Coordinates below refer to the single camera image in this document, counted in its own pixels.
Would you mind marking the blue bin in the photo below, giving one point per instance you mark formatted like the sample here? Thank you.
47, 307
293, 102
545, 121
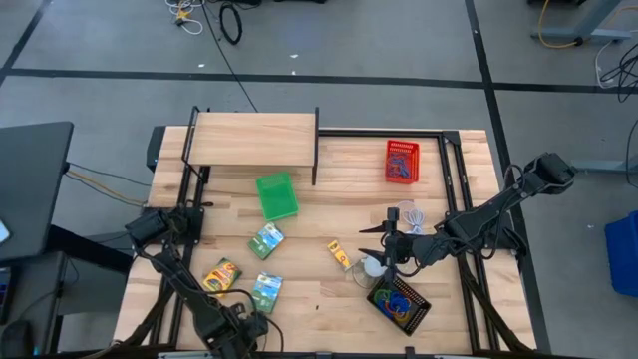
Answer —
623, 254

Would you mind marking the red plastic basket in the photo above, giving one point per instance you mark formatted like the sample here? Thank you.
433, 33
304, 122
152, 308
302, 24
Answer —
410, 147

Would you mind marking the small wrapped crayon pack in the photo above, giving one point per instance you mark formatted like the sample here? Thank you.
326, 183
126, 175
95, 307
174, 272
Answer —
339, 255

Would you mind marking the green plastic basket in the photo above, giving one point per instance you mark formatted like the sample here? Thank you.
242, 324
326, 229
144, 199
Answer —
276, 197

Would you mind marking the black desk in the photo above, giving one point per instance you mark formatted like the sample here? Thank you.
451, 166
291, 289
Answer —
30, 189

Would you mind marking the orange coil wristband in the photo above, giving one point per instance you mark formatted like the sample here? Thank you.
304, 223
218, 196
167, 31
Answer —
399, 314

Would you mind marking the wooden shelf riser black frame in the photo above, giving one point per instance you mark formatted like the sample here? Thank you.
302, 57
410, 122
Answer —
251, 139

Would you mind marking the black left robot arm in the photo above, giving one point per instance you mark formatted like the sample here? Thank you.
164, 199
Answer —
174, 279

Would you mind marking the yellow crayon box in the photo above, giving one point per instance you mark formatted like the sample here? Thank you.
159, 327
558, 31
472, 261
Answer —
222, 277

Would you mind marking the desk with grey legs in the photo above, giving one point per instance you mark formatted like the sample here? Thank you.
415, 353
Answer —
588, 35

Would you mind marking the green coil wristband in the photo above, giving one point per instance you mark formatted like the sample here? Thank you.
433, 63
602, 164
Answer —
377, 297

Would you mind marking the yellow coil wristband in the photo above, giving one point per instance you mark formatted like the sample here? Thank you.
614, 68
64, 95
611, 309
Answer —
406, 317

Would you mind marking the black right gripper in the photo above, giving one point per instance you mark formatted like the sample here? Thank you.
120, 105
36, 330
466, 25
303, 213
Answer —
409, 249

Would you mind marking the grey desk foot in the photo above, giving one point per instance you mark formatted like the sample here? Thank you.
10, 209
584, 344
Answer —
598, 165

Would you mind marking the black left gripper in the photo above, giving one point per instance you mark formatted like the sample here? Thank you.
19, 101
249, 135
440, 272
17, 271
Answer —
229, 334

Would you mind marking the black mesh tray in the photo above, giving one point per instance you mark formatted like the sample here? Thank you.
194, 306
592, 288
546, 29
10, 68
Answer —
421, 306

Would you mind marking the green crayon box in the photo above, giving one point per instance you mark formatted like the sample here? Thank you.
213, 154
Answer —
265, 292
266, 241

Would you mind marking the black table frame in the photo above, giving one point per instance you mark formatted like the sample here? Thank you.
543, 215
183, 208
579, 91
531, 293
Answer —
379, 132

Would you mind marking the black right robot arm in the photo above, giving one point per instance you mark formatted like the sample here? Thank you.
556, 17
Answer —
488, 214

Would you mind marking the black computer mouse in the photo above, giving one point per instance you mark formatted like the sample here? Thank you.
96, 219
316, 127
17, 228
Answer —
15, 341

